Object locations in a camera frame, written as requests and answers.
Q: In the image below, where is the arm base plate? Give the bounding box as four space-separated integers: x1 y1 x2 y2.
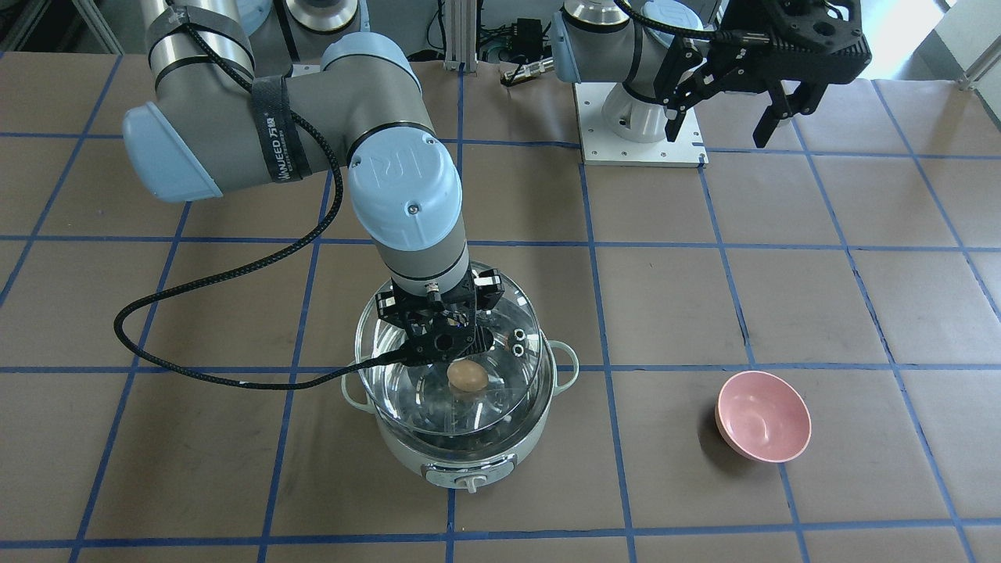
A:
573 83 709 168

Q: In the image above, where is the black power adapter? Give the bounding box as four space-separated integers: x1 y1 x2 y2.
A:
510 18 544 62

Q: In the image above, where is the brown egg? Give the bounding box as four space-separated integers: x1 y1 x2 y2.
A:
446 359 490 393

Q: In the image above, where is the black braided cable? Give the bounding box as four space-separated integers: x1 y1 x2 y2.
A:
113 4 439 390
614 0 771 46

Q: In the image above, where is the glass pot lid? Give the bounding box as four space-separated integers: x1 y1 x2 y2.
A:
360 261 553 437

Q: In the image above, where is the aluminium frame post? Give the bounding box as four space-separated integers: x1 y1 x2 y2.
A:
443 0 479 74

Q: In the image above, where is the pink bowl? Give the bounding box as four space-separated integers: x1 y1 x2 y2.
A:
715 371 813 463

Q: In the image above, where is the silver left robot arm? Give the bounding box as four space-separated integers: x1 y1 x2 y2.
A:
551 1 872 149

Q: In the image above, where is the mint green cooking pot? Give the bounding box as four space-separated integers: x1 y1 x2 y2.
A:
354 333 579 493

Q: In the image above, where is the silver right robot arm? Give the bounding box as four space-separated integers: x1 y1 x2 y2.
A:
122 1 503 366

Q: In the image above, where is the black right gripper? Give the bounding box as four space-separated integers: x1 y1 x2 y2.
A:
375 268 503 367

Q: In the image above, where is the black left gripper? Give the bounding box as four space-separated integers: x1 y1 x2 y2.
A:
655 1 872 149

